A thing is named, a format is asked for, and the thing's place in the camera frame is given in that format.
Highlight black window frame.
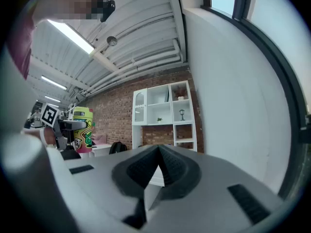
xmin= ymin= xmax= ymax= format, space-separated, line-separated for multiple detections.
xmin=200 ymin=0 xmax=311 ymax=201

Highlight white side table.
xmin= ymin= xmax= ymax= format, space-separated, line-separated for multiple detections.
xmin=80 ymin=143 xmax=113 ymax=158

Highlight person's head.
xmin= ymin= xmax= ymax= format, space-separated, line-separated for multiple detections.
xmin=33 ymin=0 xmax=106 ymax=24

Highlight person's left hand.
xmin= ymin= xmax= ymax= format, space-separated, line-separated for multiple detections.
xmin=44 ymin=128 xmax=58 ymax=146

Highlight white desk with hutch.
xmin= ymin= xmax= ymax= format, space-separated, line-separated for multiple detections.
xmin=131 ymin=80 xmax=198 ymax=153

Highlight person's red shirt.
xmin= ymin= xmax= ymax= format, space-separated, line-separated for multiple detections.
xmin=6 ymin=16 xmax=36 ymax=81

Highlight white ceiling pipes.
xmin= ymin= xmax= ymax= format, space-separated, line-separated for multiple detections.
xmin=82 ymin=8 xmax=188 ymax=99

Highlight black backpack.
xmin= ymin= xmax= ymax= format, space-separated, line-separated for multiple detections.
xmin=108 ymin=141 xmax=128 ymax=155

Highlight yellow-green can with pink lid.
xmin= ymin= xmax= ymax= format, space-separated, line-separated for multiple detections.
xmin=72 ymin=106 xmax=96 ymax=154

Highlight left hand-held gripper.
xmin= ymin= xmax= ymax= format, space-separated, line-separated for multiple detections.
xmin=40 ymin=102 xmax=87 ymax=151

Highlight white metal rack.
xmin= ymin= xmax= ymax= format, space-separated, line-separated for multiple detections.
xmin=63 ymin=104 xmax=76 ymax=121

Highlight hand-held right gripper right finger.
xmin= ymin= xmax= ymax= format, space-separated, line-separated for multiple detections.
xmin=143 ymin=145 xmax=284 ymax=233

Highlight person's left forearm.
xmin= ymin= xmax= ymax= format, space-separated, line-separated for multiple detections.
xmin=23 ymin=129 xmax=42 ymax=141

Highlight white wrist strap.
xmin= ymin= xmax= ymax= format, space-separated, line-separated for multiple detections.
xmin=39 ymin=128 xmax=48 ymax=146

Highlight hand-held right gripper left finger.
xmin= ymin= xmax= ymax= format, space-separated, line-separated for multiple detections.
xmin=63 ymin=144 xmax=160 ymax=233

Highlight black head camera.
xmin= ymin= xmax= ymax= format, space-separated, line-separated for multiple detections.
xmin=98 ymin=0 xmax=116 ymax=23

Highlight glass cabinet door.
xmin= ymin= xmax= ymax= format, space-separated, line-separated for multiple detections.
xmin=132 ymin=90 xmax=148 ymax=124

